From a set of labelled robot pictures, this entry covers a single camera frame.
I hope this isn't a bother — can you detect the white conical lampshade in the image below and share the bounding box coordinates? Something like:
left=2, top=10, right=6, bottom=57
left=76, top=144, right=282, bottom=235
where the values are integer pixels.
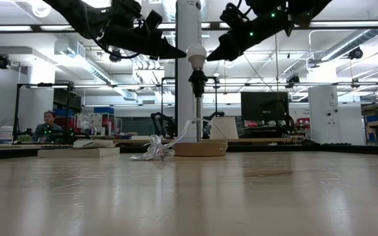
left=209, top=116, right=239, bottom=140

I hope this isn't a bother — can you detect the black computer monitor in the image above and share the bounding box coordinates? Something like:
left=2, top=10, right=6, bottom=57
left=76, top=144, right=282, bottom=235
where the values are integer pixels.
left=240, top=91, right=290, bottom=122

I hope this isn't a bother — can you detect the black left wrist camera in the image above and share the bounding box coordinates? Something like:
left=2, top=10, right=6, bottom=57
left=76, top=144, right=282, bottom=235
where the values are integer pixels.
left=142, top=9, right=164, bottom=33

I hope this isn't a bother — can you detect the clear plastic wrapper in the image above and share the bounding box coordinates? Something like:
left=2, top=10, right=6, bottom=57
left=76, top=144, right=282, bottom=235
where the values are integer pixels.
left=129, top=118, right=229, bottom=161

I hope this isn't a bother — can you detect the blue storage bin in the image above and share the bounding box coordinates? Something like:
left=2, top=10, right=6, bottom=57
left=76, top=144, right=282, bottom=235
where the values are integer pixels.
left=93, top=107, right=115, bottom=116

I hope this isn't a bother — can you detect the long wooden workbench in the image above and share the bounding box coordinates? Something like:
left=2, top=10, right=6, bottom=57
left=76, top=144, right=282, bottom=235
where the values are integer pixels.
left=0, top=141, right=75, bottom=150

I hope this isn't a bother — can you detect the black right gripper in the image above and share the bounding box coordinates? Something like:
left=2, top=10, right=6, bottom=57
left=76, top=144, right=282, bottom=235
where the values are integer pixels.
left=205, top=0, right=291, bottom=62

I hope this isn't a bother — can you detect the white lightbulb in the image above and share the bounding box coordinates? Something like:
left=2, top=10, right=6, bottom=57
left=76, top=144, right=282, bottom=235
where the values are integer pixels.
left=186, top=44, right=208, bottom=70

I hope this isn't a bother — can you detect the wooden-base lamp with black socket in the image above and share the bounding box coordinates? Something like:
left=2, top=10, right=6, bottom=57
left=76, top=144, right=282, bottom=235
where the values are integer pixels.
left=171, top=67, right=228, bottom=157

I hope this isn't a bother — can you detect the light brown office desk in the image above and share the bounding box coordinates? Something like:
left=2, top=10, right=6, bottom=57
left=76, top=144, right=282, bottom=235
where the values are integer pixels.
left=113, top=137, right=295, bottom=146

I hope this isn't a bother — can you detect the white plastic canister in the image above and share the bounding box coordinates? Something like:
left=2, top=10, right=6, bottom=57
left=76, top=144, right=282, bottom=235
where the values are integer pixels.
left=0, top=125, right=14, bottom=146

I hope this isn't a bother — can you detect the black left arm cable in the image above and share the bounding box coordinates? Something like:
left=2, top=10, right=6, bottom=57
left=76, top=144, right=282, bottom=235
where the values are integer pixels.
left=92, top=19, right=142, bottom=61

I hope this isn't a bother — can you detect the black ceiling-mounted camera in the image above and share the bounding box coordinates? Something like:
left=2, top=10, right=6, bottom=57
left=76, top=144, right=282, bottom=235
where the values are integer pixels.
left=109, top=48, right=123, bottom=64
left=0, top=54, right=12, bottom=70
left=348, top=47, right=364, bottom=61

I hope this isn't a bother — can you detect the silver ventilation duct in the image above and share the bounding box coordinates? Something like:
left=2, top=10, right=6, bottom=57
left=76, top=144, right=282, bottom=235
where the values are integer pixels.
left=320, top=28, right=378, bottom=64

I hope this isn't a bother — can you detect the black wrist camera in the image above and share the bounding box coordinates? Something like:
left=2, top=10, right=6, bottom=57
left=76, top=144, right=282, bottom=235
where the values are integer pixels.
left=220, top=2, right=252, bottom=24
left=142, top=9, right=164, bottom=33

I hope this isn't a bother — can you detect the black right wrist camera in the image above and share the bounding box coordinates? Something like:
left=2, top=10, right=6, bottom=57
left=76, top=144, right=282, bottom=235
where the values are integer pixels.
left=220, top=2, right=252, bottom=24

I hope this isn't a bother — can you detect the black aluminium table frame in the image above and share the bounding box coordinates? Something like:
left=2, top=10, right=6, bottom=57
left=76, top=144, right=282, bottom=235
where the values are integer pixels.
left=0, top=144, right=378, bottom=161

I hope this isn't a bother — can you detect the black paperback book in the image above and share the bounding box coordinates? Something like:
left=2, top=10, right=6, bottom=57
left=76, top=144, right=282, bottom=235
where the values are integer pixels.
left=37, top=146, right=121, bottom=159

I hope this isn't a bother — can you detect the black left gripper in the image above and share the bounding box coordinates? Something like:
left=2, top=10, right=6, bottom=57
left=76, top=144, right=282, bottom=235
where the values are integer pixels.
left=100, top=0, right=188, bottom=60

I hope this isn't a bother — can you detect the person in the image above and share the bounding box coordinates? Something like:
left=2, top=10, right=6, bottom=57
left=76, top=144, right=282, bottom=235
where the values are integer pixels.
left=32, top=110, right=62, bottom=144

